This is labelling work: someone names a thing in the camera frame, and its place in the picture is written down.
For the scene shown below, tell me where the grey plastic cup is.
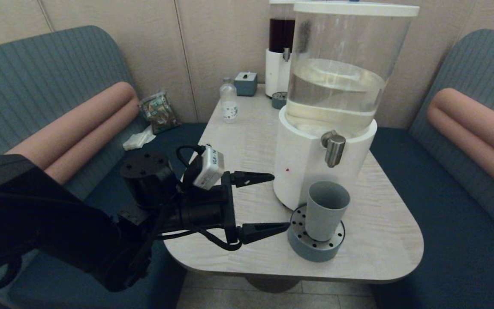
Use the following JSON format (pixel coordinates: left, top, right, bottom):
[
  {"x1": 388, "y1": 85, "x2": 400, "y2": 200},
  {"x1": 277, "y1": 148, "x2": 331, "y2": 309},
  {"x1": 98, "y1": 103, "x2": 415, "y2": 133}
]
[{"x1": 305, "y1": 180, "x2": 351, "y2": 242}]

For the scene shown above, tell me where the metal dispenser tap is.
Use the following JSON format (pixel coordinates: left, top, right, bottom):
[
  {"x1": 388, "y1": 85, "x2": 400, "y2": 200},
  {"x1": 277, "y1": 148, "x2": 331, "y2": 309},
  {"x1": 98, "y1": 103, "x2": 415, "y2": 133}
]
[{"x1": 320, "y1": 130, "x2": 347, "y2": 168}]

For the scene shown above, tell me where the clear water dispenser white base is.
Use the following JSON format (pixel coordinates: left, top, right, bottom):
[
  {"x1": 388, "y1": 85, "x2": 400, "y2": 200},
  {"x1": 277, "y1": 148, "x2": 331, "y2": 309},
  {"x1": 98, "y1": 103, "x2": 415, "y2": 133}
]
[{"x1": 272, "y1": 1, "x2": 420, "y2": 211}]

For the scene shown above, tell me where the blue perforated drip tray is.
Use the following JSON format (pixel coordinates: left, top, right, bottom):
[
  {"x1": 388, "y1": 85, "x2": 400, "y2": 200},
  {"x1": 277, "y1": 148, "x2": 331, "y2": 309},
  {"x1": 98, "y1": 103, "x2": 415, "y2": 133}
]
[{"x1": 287, "y1": 204, "x2": 346, "y2": 263}]

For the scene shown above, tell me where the clear plastic bottle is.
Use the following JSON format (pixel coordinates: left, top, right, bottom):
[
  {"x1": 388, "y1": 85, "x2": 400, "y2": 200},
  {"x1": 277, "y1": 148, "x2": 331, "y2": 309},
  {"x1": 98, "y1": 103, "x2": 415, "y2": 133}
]
[{"x1": 219, "y1": 77, "x2": 239, "y2": 124}]

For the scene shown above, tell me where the small blue drip tray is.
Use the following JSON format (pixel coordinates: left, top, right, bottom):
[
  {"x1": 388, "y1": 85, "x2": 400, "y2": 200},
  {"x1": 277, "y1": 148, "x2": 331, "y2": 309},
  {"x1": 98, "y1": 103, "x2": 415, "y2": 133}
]
[{"x1": 271, "y1": 91, "x2": 289, "y2": 110}]

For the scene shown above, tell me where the blue-grey tissue box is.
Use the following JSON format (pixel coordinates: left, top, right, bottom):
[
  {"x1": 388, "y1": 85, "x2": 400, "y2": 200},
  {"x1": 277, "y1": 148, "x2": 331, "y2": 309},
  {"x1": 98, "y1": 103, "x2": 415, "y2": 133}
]
[{"x1": 234, "y1": 71, "x2": 259, "y2": 97}]

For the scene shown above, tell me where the crumpled white tissue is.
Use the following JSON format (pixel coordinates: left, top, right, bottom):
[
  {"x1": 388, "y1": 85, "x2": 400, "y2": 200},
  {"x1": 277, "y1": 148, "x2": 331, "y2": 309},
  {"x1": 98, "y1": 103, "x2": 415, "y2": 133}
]
[{"x1": 122, "y1": 125, "x2": 157, "y2": 151}]

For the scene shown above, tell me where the dark drink dispenser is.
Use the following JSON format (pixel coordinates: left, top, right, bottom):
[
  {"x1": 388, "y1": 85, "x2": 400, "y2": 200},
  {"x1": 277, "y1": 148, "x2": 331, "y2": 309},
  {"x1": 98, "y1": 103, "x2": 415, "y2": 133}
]
[{"x1": 265, "y1": 0, "x2": 298, "y2": 99}]

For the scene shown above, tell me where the crinkled snack bag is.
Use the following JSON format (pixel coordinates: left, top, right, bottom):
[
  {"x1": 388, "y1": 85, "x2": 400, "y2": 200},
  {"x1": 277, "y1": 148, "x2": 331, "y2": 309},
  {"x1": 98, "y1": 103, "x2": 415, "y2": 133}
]
[{"x1": 138, "y1": 91, "x2": 182, "y2": 135}]

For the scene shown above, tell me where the pink bolster cushion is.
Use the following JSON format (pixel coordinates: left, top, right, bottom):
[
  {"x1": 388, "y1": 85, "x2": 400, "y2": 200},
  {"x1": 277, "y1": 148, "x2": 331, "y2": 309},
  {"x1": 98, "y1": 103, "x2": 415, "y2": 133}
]
[
  {"x1": 4, "y1": 81, "x2": 140, "y2": 186},
  {"x1": 427, "y1": 88, "x2": 494, "y2": 203}
]

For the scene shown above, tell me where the dark blue bench seat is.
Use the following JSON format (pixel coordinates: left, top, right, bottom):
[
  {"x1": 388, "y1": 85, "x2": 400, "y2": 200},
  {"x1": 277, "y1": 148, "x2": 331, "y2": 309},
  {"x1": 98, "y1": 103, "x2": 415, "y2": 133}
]
[
  {"x1": 369, "y1": 29, "x2": 494, "y2": 309},
  {"x1": 0, "y1": 25, "x2": 209, "y2": 309}
]

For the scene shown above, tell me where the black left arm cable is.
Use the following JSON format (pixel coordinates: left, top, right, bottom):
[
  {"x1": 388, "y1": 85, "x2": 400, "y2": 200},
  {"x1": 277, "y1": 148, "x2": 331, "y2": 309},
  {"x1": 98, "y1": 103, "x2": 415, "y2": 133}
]
[{"x1": 153, "y1": 145, "x2": 244, "y2": 252}]

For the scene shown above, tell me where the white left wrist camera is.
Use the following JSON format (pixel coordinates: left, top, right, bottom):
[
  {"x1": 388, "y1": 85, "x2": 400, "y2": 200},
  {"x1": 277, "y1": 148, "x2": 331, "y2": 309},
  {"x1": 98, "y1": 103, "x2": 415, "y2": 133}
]
[{"x1": 192, "y1": 145, "x2": 226, "y2": 191}]

